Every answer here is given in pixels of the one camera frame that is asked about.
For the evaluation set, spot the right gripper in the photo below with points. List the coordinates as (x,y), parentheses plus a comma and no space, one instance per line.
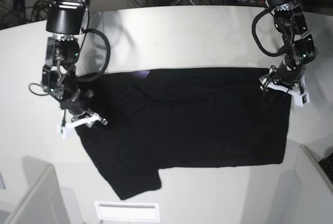
(76,111)

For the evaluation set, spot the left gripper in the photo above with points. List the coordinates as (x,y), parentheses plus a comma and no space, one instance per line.
(282,78)

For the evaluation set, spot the black T-shirt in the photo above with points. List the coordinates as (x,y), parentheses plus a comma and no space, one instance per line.
(196,118)

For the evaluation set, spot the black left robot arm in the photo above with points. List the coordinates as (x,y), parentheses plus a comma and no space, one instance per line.
(298,49)

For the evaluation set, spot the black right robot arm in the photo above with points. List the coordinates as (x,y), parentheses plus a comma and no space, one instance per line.
(67,19)

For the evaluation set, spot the black keyboard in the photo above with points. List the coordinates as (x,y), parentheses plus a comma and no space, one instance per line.
(327,166)

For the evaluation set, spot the white partition panel left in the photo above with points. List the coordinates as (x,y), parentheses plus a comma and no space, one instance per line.
(42,203)

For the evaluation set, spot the white partition panel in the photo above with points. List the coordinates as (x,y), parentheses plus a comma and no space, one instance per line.
(304,194)
(42,203)

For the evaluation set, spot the white partition panel right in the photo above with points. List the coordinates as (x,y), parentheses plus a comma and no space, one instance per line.
(304,194)

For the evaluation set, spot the white table cable slot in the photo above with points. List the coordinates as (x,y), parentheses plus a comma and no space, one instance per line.
(128,212)

